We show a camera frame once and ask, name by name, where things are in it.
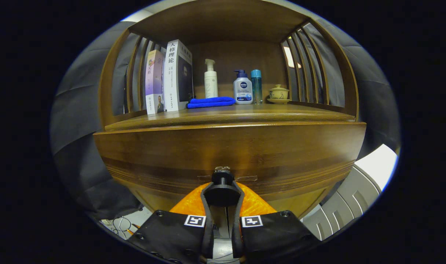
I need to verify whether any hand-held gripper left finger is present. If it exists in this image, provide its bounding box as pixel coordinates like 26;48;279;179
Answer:
128;182;214;264

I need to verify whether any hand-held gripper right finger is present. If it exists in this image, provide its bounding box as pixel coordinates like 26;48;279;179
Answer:
230;182;313;261

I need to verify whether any black drawer knob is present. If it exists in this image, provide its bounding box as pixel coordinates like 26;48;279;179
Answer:
203;167;242;206

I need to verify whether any brown wooden drawer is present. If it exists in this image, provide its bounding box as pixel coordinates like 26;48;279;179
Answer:
94;122;366;197

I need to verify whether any wooden cabinet door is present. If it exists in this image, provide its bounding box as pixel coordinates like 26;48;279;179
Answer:
252;187;330;219
129;181;205;214

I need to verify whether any brown wooden countertop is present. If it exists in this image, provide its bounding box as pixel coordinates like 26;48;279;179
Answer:
105;103;357;132

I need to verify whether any brown wooden cabinet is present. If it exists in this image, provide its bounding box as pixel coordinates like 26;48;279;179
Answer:
94;0;366;220

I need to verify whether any grey ribbed panel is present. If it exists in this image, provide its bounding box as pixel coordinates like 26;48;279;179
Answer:
302;165;382;241

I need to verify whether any blue folded cloth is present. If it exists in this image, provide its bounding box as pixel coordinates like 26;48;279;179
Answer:
186;96;236;109

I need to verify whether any white bottle with blue cap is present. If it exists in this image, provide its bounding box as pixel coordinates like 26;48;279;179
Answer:
233;70;253;105

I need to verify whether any white pump bottle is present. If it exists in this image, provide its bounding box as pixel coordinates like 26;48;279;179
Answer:
204;59;219;99

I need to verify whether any beige lidded tea cup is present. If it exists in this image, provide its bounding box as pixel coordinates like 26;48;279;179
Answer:
266;84;291;105

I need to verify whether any teal bottle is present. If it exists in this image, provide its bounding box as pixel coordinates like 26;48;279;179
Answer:
251;69;263;105

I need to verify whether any white book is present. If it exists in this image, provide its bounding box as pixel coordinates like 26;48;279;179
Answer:
163;39;194;112

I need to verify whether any white board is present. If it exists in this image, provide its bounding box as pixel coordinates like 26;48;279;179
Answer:
355;144;398;191

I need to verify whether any purple book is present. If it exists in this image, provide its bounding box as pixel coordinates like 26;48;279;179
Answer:
145;49;165;115

